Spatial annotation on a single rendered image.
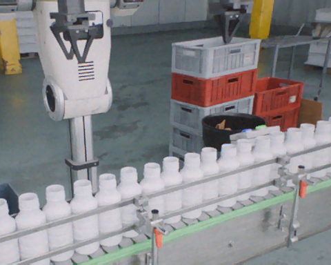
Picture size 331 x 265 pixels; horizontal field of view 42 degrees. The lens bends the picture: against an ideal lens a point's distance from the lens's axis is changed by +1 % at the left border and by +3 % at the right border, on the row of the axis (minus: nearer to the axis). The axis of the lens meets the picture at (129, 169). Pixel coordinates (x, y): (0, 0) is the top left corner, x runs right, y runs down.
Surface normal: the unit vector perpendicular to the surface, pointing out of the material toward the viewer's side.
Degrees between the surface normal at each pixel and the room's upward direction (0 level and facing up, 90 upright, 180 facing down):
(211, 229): 90
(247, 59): 90
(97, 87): 90
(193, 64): 90
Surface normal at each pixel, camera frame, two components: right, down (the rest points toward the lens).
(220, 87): 0.61, 0.31
